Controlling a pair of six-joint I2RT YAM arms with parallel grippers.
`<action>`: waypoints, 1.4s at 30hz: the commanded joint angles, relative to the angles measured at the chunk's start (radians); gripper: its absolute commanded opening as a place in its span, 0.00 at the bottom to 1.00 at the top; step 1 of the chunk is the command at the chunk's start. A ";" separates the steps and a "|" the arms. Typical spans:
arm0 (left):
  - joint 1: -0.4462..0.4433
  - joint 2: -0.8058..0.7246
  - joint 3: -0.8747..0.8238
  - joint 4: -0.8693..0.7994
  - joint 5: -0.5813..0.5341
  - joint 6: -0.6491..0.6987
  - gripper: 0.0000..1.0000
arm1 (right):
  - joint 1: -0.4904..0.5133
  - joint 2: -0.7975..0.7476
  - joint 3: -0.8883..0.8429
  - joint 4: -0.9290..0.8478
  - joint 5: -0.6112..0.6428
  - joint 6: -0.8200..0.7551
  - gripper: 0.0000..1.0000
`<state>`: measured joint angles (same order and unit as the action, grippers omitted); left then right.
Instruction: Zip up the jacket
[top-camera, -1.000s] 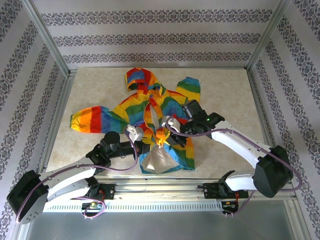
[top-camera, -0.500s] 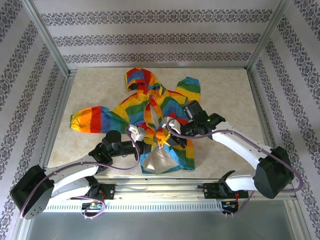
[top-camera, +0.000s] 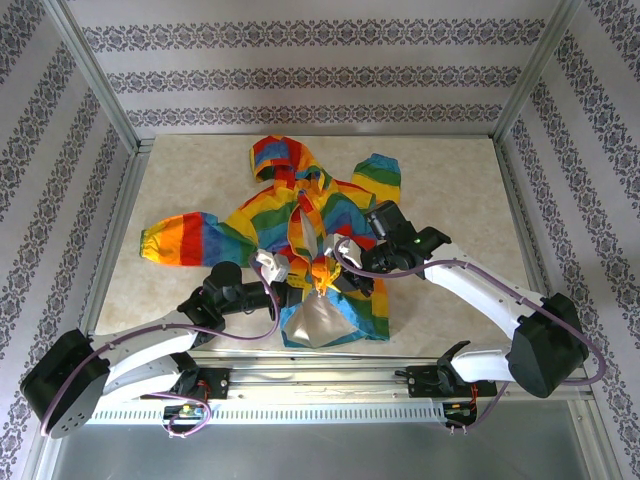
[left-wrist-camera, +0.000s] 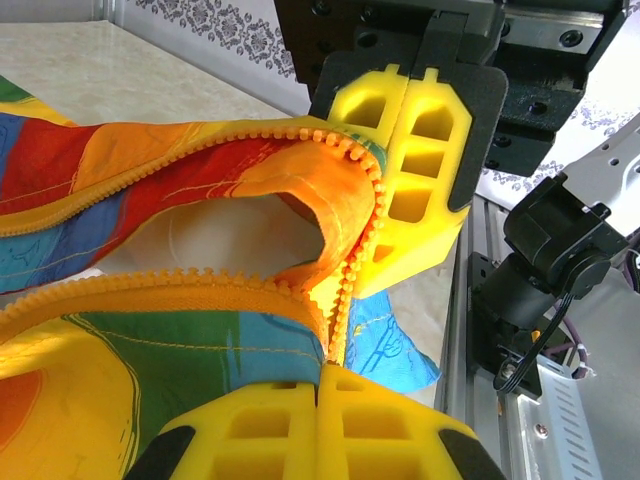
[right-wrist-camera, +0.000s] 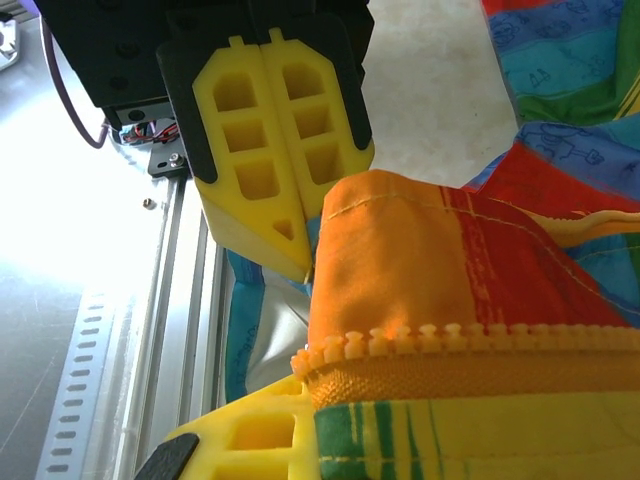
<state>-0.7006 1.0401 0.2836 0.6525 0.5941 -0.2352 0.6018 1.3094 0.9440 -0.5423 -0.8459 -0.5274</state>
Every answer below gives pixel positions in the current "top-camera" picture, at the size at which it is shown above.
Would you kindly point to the aluminium rear rail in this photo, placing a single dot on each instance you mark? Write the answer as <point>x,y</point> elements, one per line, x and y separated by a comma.
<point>315,135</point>

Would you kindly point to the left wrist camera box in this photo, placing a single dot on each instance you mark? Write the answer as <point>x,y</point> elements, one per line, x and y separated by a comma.
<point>272,267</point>

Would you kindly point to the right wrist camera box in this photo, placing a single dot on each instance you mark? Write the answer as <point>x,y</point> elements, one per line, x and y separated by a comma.
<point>350,254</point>

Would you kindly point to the aluminium mounting rail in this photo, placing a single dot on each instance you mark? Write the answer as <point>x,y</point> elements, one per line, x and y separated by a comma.
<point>320,382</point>

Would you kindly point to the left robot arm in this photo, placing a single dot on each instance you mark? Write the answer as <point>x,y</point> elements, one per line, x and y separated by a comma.
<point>145,350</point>

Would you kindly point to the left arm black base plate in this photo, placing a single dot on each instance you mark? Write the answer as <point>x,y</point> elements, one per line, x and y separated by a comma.
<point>217,382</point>

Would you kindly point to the aluminium side rail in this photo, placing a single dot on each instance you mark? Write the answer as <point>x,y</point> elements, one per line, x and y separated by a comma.
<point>122,220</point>
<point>520,215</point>

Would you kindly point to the rainbow striped jacket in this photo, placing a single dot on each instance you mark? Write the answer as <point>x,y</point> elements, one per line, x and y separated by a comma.
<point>270,220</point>

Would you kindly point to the aluminium frame post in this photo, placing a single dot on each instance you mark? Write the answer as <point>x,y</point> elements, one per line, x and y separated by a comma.
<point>95,85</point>
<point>537,70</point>

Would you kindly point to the grey metal sheet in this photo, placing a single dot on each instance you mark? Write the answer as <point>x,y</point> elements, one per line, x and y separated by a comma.
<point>320,452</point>

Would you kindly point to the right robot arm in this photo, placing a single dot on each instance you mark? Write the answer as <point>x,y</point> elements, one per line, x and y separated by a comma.
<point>480,295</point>

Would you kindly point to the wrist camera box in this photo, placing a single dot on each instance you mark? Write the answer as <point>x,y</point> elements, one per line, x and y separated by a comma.
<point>350,254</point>
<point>272,267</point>

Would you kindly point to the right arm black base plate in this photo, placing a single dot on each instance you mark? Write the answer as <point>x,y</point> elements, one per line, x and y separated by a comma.
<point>422,382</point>

